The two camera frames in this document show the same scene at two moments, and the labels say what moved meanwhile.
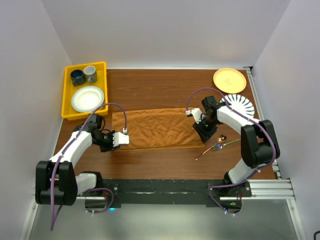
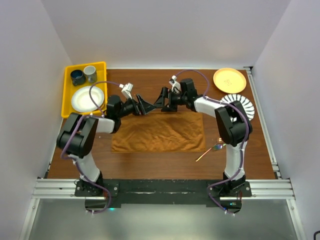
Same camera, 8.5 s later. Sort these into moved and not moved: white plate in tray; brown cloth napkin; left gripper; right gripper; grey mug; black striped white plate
Moved: right gripper; left gripper
Not moved: brown cloth napkin; black striped white plate; grey mug; white plate in tray
